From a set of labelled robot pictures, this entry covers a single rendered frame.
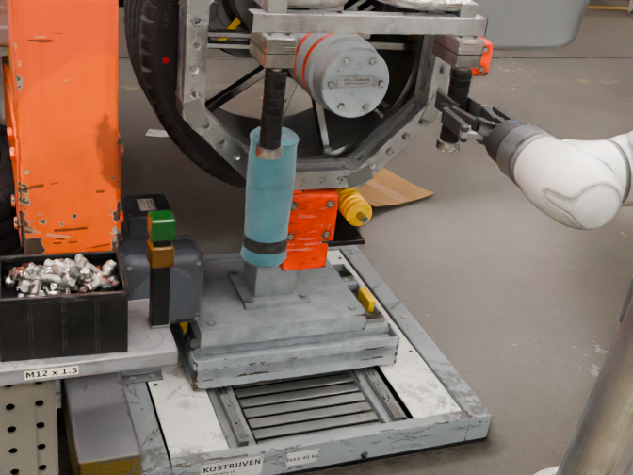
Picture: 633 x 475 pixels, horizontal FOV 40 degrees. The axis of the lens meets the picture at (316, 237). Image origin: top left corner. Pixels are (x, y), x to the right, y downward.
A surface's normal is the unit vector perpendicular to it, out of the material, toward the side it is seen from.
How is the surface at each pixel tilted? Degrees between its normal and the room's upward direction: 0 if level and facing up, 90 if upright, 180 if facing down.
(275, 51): 90
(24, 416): 90
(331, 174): 90
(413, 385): 0
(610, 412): 91
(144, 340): 0
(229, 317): 0
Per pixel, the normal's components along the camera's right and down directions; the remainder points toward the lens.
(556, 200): -0.87, 0.21
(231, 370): 0.34, 0.47
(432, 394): 0.11, -0.88
